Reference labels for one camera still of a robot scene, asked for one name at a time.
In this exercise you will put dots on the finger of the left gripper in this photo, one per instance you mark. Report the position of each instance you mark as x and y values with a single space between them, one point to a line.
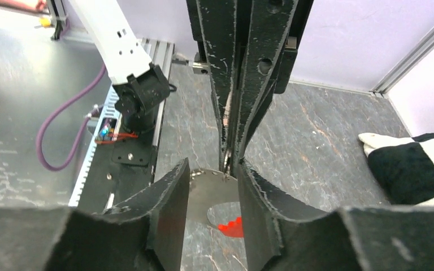
213 25
268 34

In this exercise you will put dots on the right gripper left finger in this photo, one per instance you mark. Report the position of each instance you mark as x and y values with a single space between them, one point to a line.
143 232

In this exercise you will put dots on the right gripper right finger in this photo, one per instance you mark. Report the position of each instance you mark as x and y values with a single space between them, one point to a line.
284 233

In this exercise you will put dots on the red key tag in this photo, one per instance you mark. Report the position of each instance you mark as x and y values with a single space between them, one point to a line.
233 229

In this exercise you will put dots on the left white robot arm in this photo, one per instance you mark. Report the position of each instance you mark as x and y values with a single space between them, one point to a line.
138 81

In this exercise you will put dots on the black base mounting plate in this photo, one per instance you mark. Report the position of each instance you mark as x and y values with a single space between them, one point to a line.
117 172

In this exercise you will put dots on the black and white checkered pillow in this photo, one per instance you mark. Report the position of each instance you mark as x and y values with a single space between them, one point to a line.
403 167

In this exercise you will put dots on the white slotted cable duct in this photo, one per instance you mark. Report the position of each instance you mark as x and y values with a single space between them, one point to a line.
108 111

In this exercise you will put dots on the aluminium frame rail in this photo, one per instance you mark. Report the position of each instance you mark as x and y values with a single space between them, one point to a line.
406 64

